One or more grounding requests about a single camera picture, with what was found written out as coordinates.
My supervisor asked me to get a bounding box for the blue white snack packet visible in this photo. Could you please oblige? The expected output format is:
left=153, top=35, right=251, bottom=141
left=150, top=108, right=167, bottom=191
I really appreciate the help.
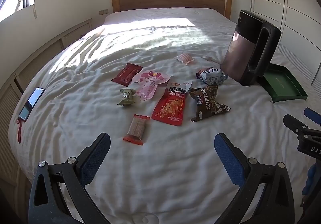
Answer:
left=196, top=67, right=228, bottom=86

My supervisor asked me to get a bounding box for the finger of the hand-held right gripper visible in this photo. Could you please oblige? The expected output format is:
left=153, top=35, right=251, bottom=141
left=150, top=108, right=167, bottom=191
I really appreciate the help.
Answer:
left=283, top=114, right=313, bottom=139
left=304, top=108, right=321, bottom=125

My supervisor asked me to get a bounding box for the red spicy strips packet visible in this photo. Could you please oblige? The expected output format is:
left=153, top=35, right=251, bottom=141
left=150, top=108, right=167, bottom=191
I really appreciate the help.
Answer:
left=151, top=80, right=193, bottom=126

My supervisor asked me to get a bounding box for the small beige snack packet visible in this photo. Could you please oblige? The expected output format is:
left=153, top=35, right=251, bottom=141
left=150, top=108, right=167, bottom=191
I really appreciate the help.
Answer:
left=116, top=88, right=136, bottom=108

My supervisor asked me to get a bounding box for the pink striped snack packet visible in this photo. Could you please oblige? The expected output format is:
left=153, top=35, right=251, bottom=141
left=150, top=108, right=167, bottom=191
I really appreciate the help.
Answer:
left=175, top=52, right=196, bottom=65

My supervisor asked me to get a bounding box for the white wardrobe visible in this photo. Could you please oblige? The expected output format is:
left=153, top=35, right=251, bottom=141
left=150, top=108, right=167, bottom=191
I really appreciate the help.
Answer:
left=251, top=0, right=321, bottom=86

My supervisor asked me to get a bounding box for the dark brown chair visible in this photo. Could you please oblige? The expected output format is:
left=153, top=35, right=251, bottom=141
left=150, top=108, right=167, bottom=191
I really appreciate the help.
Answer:
left=222, top=9, right=282, bottom=86

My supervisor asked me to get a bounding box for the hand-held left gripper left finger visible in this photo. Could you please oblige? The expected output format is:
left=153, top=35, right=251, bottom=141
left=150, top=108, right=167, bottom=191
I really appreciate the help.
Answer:
left=28, top=133, right=111, bottom=224

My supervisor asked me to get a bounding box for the green tray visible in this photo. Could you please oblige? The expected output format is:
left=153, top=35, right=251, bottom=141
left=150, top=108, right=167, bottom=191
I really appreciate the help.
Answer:
left=261, top=63, right=308, bottom=104

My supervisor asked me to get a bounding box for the brown oatmeal packet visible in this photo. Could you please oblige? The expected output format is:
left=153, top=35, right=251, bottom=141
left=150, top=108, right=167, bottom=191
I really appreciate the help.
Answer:
left=189, top=83, right=231, bottom=123

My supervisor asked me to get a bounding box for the red clear bar packet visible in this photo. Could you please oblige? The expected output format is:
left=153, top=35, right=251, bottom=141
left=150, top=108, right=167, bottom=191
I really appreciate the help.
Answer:
left=123, top=114, right=151, bottom=146

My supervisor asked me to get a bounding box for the dark red snack packet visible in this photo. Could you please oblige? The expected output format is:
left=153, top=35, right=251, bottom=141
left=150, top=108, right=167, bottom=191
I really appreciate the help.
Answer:
left=111, top=63, right=143, bottom=87

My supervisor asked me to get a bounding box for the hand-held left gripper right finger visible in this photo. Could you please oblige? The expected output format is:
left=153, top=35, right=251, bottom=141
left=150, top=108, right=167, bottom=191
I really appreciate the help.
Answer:
left=214, top=133, right=295, bottom=224

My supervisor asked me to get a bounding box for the beige window-sill cabinet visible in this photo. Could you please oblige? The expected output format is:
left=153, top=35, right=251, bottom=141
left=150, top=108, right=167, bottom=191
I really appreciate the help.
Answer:
left=0, top=19, right=93, bottom=224

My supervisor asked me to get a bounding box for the pink cartoon snack packet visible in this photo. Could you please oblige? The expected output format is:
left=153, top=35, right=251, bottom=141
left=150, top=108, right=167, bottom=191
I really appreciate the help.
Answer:
left=132, top=70, right=172, bottom=101

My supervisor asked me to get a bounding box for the white bed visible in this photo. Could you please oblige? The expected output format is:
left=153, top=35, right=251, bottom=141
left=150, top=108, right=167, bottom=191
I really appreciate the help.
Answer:
left=9, top=8, right=321, bottom=224

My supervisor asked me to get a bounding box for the red strap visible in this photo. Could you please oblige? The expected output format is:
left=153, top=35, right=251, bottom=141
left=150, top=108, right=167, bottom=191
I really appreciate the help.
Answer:
left=16, top=118, right=23, bottom=144

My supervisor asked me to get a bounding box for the black smartphone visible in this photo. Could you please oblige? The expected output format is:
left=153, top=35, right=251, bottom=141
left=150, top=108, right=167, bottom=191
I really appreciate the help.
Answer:
left=19, top=107, right=33, bottom=121
left=27, top=87, right=46, bottom=109

